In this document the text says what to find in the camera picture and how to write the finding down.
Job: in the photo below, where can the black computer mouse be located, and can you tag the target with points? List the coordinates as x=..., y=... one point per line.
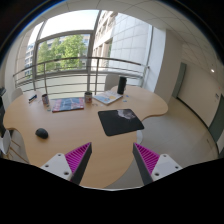
x=42, y=133

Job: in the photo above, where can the black mouse pad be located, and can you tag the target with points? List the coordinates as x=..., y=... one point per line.
x=119, y=121

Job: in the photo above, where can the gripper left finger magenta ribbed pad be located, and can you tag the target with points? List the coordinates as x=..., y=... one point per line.
x=70, y=166

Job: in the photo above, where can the dark stapler on table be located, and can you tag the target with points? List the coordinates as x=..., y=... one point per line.
x=32, y=98

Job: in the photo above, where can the white chair far side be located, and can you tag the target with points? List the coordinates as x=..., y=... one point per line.
x=111, y=81

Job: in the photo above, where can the patterned mug centre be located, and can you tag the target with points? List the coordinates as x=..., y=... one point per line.
x=88, y=97

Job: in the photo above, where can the grey door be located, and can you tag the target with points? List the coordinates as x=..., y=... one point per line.
x=179, y=80

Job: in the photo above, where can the colourful book on table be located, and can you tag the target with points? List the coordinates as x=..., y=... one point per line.
x=68, y=104

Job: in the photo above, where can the metal balcony railing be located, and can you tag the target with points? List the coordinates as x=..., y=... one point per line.
x=75, y=75

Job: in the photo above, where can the black cylindrical speaker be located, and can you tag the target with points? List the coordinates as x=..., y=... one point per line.
x=122, y=85

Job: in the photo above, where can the white chair back left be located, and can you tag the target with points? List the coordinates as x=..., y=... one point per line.
x=16, y=93

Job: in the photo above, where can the white chair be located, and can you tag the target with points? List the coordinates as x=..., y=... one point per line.
x=8, y=144
x=111, y=81
x=16, y=93

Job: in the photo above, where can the light blue magazine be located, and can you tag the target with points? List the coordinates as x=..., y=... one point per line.
x=107, y=97

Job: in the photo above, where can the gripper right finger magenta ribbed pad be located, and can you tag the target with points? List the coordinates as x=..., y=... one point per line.
x=153, y=166

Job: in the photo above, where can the white chair left side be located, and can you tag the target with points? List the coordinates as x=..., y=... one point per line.
x=8, y=144

